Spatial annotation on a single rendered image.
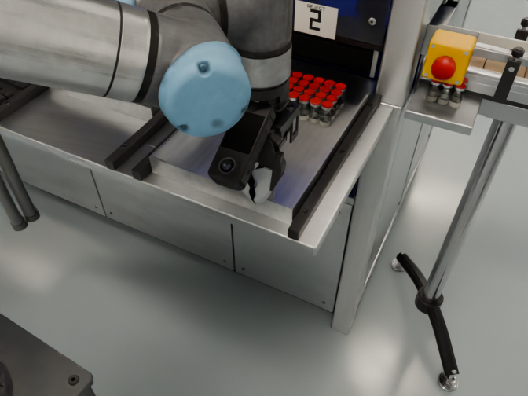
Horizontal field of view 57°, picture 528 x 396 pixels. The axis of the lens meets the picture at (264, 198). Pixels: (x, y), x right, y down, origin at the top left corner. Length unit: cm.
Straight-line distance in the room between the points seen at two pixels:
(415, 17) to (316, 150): 28
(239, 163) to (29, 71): 28
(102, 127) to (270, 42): 49
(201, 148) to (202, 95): 49
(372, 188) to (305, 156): 33
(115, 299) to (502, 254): 141
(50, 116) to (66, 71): 65
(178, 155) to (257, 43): 37
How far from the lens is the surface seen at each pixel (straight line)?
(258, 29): 55
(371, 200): 118
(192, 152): 87
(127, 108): 98
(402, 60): 96
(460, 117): 102
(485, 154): 122
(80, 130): 98
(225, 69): 39
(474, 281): 191
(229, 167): 59
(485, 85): 108
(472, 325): 180
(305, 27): 100
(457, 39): 95
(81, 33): 38
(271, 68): 58
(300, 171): 83
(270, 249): 148
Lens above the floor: 144
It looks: 45 degrees down
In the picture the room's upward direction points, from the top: straight up
